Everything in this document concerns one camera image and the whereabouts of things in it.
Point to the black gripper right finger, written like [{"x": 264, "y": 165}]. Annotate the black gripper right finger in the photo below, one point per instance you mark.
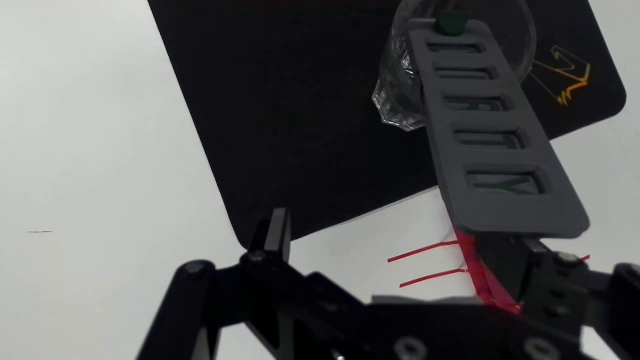
[{"x": 572, "y": 300}]

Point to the red flat strip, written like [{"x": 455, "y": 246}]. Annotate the red flat strip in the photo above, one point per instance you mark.
[{"x": 476, "y": 267}]

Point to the clear glass cup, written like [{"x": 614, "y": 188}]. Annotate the clear glass cup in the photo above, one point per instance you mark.
[{"x": 400, "y": 101}]

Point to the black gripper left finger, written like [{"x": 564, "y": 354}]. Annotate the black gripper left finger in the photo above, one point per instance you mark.
[{"x": 192, "y": 300}]

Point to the black rectangular mat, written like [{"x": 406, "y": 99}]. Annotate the black rectangular mat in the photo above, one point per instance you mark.
[{"x": 287, "y": 113}]

